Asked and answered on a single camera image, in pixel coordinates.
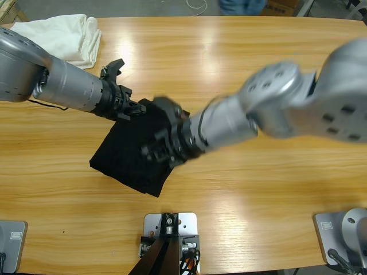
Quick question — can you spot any bystander in blue clothes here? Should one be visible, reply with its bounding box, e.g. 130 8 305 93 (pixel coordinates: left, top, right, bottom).
219 0 268 17

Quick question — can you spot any dark camera post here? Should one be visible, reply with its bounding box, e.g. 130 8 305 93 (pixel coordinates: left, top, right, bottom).
127 211 181 275

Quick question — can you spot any white mount block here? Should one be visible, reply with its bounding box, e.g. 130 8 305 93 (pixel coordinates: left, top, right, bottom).
143 211 201 275

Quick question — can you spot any black cable at mount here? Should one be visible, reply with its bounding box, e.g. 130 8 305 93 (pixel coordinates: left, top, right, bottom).
179 248 202 275

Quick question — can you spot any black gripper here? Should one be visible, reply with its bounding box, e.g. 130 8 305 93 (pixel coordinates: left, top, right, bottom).
139 119 202 170
96 81 147 121

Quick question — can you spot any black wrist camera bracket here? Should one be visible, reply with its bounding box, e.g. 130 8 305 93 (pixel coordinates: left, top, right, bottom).
100 58 126 84
153 96 190 124

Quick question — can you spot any white cloth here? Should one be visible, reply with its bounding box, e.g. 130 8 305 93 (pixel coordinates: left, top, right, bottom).
10 13 103 70

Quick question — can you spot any black Unitree polo shirt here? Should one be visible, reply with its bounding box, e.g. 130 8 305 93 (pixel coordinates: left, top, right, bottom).
89 99 190 198

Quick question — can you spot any AUX cardboard box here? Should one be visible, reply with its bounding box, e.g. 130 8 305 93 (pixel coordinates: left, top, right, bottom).
259 0 296 17

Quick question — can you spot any wooden pallet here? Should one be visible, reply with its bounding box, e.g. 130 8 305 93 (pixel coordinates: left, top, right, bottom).
0 0 29 25

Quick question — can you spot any grey metal leg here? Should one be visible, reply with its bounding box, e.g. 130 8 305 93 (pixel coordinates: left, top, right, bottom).
295 0 313 17

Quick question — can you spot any white floor cable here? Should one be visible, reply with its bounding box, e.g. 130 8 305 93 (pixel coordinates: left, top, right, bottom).
186 0 208 14

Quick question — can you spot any orange cable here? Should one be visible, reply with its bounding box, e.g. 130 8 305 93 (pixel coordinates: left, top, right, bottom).
179 256 201 275

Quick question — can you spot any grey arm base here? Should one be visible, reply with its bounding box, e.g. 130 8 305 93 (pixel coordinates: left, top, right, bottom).
0 219 29 274
313 207 367 267

